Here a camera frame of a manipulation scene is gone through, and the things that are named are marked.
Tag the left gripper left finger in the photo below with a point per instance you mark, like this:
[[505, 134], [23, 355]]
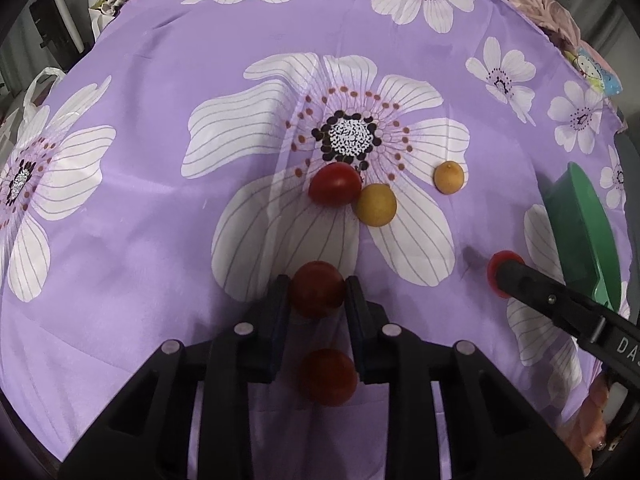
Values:
[[144, 432]]

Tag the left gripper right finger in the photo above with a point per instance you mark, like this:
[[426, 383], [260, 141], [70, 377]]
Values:
[[449, 401]]

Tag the red cherry tomato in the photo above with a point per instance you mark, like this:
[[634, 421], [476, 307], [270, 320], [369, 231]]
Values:
[[323, 377], [494, 270], [335, 185], [317, 290]]

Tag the tan longan fruit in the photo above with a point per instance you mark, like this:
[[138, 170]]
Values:
[[449, 177], [376, 205]]

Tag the person right hand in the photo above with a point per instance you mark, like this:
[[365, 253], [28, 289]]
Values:
[[585, 432]]

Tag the green plastic bowl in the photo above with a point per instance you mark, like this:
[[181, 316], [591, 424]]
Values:
[[584, 238]]

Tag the cartoon print pillow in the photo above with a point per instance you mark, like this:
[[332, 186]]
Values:
[[590, 64]]

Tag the purple floral tablecloth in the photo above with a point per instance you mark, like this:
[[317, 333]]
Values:
[[164, 183]]

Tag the pink clothes pile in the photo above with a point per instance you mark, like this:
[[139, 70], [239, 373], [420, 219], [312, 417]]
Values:
[[554, 20]]

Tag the white plastic bag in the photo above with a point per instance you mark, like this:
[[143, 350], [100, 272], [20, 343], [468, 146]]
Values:
[[25, 106]]

